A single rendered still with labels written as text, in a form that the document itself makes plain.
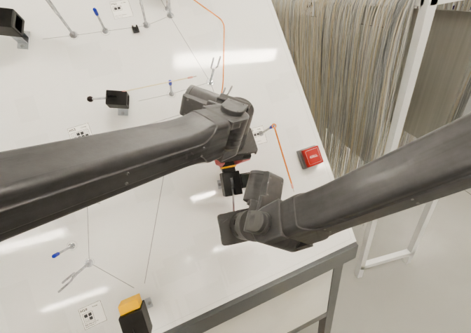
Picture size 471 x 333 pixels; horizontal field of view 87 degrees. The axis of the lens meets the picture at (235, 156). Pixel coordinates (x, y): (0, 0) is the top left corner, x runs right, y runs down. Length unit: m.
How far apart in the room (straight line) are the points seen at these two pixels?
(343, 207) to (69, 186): 0.28
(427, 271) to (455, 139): 1.71
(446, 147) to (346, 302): 1.49
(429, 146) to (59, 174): 0.32
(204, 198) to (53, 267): 0.37
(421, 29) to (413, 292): 1.38
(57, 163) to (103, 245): 0.49
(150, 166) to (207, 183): 0.41
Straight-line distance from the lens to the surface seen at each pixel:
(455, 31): 1.38
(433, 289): 1.92
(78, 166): 0.23
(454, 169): 0.29
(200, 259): 0.70
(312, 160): 0.73
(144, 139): 0.27
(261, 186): 0.46
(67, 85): 0.76
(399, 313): 1.78
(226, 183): 0.59
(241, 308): 0.78
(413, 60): 1.01
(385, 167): 0.31
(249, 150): 0.53
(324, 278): 1.00
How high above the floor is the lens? 1.53
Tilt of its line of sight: 34 degrees down
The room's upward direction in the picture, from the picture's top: 9 degrees counter-clockwise
